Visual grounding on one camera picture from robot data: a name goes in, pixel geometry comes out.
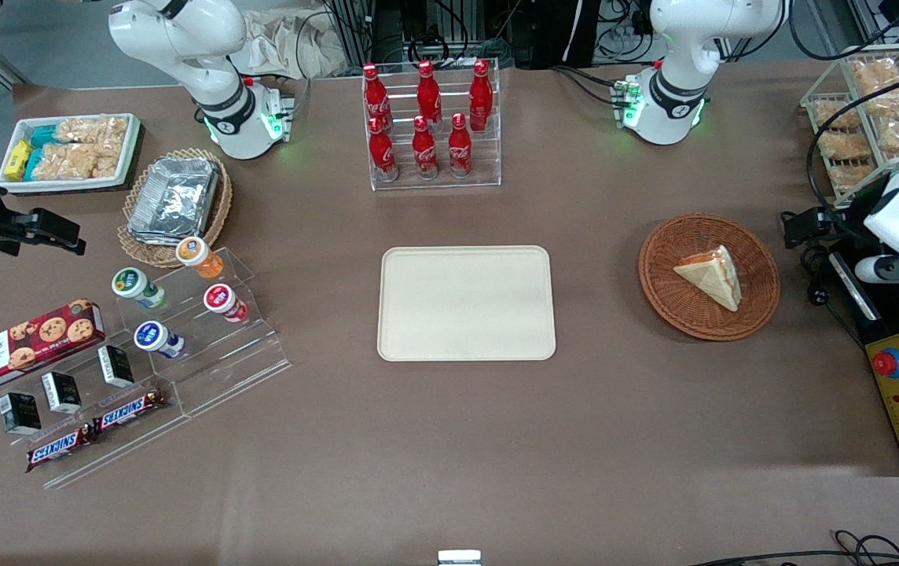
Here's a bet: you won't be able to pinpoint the white rectangular snack tray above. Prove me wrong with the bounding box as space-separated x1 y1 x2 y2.
0 113 142 194

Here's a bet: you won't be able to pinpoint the aluminium foil tray stack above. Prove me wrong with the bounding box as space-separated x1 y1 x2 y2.
127 156 220 244

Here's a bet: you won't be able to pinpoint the crumpled beige cloth bag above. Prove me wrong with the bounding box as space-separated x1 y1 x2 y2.
229 8 348 78

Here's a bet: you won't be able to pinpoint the brown wicker basket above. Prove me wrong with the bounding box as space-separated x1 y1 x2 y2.
638 213 781 342

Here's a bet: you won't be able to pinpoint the clear acrylic bottle rack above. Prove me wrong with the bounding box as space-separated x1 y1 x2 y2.
361 59 503 192

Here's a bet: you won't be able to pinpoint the orange cap yogurt bottle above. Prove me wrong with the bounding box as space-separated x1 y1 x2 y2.
176 237 225 280

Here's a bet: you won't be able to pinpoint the Snickers chocolate bar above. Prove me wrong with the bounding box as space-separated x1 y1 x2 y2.
25 424 98 473
92 388 169 434

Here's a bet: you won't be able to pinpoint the beige plastic tray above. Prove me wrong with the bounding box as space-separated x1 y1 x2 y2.
377 246 557 362

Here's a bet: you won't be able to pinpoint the green cap yogurt bottle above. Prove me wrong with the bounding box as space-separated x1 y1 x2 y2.
112 267 167 310

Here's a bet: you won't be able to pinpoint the small black box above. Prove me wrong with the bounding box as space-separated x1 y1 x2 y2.
41 371 83 415
97 344 135 388
0 391 42 436

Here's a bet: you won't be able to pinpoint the yellow snack packet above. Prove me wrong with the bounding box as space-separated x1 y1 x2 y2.
3 140 32 182

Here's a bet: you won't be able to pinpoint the light wicker basket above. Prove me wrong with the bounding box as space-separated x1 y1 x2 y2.
117 148 233 269

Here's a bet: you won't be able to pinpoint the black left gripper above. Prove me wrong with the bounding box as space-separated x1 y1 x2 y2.
782 200 881 254

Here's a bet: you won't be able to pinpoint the black power cable with plug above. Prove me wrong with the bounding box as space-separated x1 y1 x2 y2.
807 244 867 347

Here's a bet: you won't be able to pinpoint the triangular sandwich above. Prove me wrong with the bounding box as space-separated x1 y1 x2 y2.
673 244 743 313

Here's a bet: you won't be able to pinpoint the blue cap yogurt bottle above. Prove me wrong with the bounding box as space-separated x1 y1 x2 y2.
134 321 185 360

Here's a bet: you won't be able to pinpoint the black arm base cable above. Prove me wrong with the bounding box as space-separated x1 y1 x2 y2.
552 65 625 107

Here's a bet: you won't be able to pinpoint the red Walkers cookie box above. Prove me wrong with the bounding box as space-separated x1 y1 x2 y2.
0 299 106 395

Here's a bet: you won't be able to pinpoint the black loose cables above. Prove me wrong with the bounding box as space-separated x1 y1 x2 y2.
689 530 899 566

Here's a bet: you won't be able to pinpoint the red cola bottle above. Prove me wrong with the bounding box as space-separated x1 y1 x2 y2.
416 60 442 127
411 116 438 180
361 63 394 131
368 116 398 183
468 59 494 131
447 112 473 178

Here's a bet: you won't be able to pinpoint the clear acrylic stepped stand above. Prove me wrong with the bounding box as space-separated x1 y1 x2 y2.
0 344 191 490
114 246 293 418

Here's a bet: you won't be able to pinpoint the red cap yogurt bottle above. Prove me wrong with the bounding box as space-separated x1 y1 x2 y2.
204 284 249 324

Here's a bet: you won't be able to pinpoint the white wire rack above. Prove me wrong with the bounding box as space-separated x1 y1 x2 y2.
800 42 899 209

